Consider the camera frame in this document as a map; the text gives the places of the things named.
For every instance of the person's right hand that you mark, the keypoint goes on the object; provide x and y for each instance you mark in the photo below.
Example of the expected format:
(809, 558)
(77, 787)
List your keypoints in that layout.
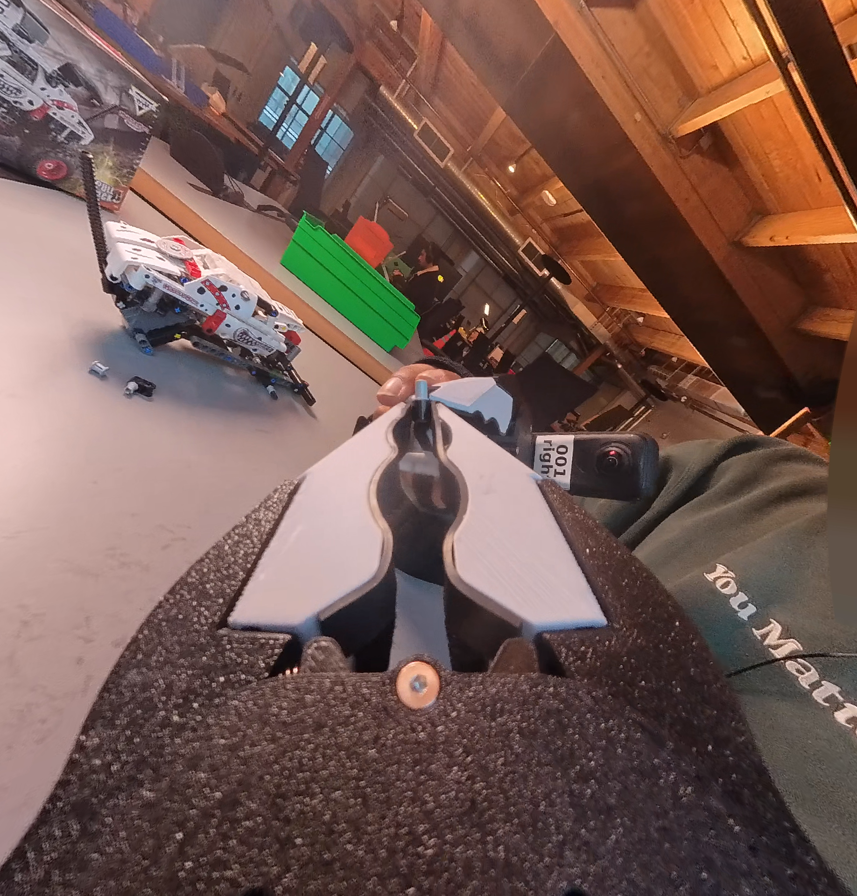
(415, 382)

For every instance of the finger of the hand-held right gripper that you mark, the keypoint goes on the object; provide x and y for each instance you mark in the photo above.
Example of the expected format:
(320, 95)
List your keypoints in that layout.
(482, 403)

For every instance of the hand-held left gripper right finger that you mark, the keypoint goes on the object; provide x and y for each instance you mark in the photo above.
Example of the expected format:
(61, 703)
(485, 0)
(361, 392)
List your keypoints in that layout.
(527, 553)

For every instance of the lego set box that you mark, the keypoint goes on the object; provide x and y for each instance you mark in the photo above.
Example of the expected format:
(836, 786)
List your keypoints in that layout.
(44, 98)

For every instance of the white lego vehicle model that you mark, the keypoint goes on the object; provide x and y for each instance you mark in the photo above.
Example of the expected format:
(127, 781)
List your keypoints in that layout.
(198, 294)

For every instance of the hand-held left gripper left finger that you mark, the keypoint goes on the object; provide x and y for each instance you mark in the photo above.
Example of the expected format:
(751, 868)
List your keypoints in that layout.
(310, 560)

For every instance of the red plastic bin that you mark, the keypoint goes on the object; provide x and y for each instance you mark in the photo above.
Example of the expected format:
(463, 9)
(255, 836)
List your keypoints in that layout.
(370, 241)

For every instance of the green plastic bin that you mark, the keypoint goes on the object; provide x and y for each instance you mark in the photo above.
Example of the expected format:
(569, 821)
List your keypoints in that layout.
(345, 280)

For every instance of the person's green sweatshirt torso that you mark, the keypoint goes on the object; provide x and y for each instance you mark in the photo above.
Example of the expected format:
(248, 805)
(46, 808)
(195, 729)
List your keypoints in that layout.
(765, 630)

